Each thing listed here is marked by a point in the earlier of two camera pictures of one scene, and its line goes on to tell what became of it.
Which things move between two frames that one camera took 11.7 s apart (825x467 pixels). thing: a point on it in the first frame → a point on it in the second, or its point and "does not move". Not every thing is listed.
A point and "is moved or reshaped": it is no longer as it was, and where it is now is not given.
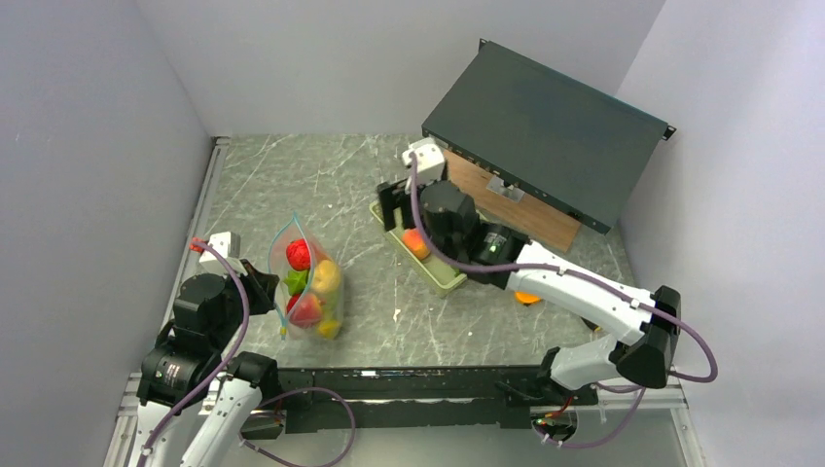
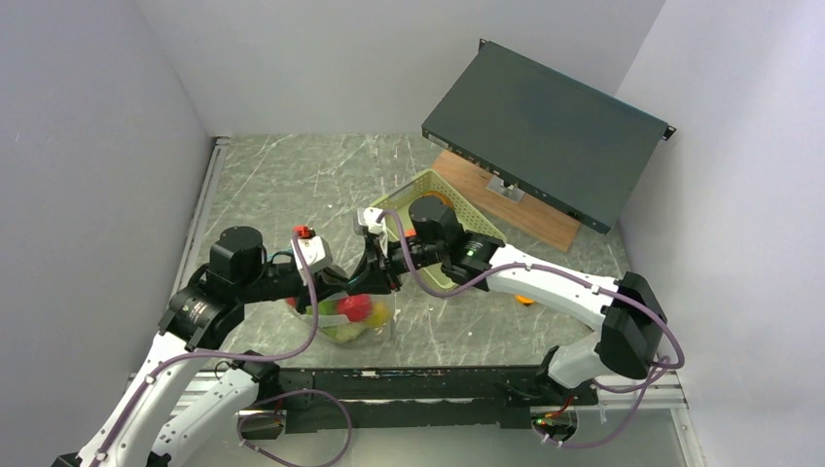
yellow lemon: (326, 276) is moved or reshaped
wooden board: (530, 216) does not move
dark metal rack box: (566, 145) does not move
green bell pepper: (296, 281) is moved or reshaped
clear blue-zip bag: (309, 297) → (353, 316)
